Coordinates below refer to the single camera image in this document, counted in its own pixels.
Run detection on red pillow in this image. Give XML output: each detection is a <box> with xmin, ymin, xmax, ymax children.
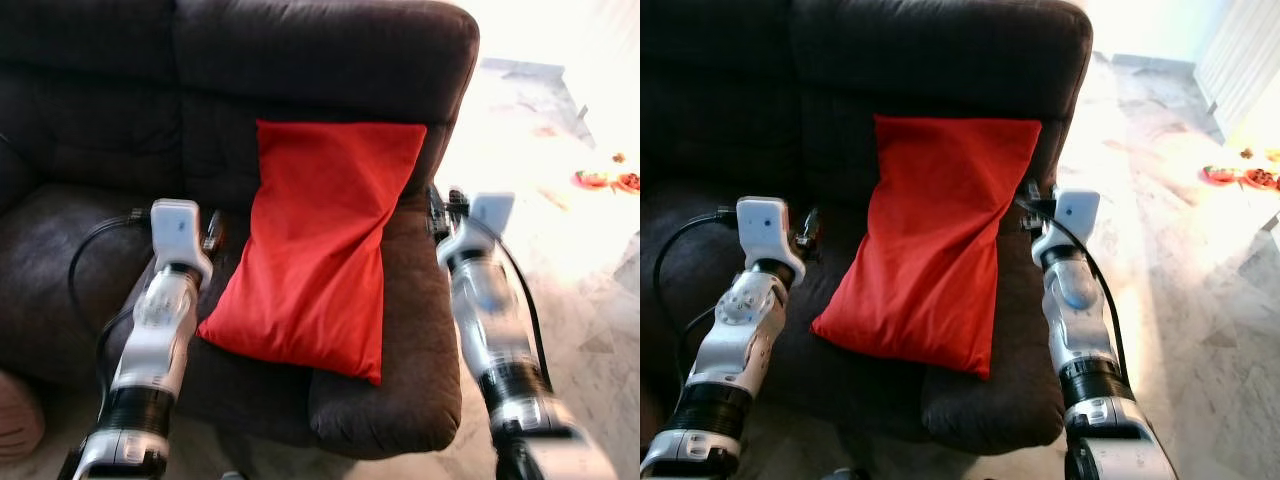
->
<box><xmin>197</xmin><ymin>120</ymin><xmax>429</xmax><ymax>386</ymax></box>
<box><xmin>812</xmin><ymin>114</ymin><xmax>1043</xmax><ymax>381</ymax></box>

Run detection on grey-brown fabric sofa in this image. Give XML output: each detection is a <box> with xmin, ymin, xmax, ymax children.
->
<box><xmin>0</xmin><ymin>0</ymin><xmax>481</xmax><ymax>461</ymax></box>
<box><xmin>640</xmin><ymin>0</ymin><xmax>1094</xmax><ymax>456</ymax></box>

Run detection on white pleated curtain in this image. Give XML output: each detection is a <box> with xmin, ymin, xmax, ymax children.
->
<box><xmin>1195</xmin><ymin>0</ymin><xmax>1280</xmax><ymax>141</ymax></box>

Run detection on pink round pouf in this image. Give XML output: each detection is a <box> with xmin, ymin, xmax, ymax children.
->
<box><xmin>0</xmin><ymin>370</ymin><xmax>46</xmax><ymax>463</ymax></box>

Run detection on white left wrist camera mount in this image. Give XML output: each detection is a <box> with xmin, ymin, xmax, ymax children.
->
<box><xmin>150</xmin><ymin>199</ymin><xmax>214</xmax><ymax>286</ymax></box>
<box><xmin>737</xmin><ymin>196</ymin><xmax>806</xmax><ymax>286</ymax></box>

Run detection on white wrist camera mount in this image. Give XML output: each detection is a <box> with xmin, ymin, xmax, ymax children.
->
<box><xmin>1032</xmin><ymin>188</ymin><xmax>1101</xmax><ymax>266</ymax></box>
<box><xmin>737</xmin><ymin>196</ymin><xmax>806</xmax><ymax>286</ymax></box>
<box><xmin>150</xmin><ymin>199</ymin><xmax>214</xmax><ymax>286</ymax></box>
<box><xmin>437</xmin><ymin>192</ymin><xmax>516</xmax><ymax>269</ymax></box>

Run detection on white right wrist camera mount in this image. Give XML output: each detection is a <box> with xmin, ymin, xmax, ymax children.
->
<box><xmin>437</xmin><ymin>192</ymin><xmax>516</xmax><ymax>269</ymax></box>
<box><xmin>1032</xmin><ymin>188</ymin><xmax>1101</xmax><ymax>266</ymax></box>

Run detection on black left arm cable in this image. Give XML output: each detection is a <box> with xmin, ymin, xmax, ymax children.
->
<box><xmin>652</xmin><ymin>204</ymin><xmax>741</xmax><ymax>396</ymax></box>
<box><xmin>66</xmin><ymin>207</ymin><xmax>153</xmax><ymax>401</ymax></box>

